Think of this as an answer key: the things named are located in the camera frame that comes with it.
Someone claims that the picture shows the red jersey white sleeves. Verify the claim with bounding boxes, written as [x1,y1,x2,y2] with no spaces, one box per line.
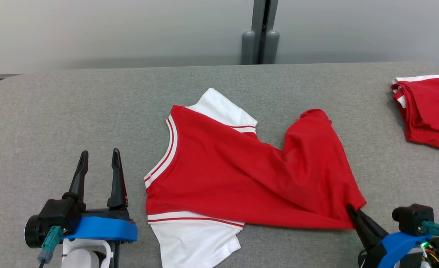
[144,88,368,268]

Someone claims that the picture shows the grey post foot cap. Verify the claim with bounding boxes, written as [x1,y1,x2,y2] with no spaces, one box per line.
[263,30,280,64]
[241,31,256,65]

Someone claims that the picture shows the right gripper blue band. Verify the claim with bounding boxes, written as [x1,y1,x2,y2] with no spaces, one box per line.
[346,204,439,268]

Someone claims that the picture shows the camera cable teal plug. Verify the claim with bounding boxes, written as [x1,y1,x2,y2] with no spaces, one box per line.
[37,226,64,268]
[420,221,439,242]

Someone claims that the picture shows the left camera cable teal plug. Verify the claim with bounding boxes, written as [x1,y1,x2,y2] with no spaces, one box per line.
[37,226,64,268]

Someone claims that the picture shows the red shorts white stripe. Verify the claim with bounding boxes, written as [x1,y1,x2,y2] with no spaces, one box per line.
[391,74,439,152]

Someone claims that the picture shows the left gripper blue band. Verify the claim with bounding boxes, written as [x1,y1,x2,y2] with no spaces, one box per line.
[62,148,138,268]

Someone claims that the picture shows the grey aluminium partition post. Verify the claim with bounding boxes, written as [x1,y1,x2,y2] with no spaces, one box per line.
[251,0,279,64]

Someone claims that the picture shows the right camera cable teal plug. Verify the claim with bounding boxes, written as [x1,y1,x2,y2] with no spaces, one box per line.
[420,221,439,242]

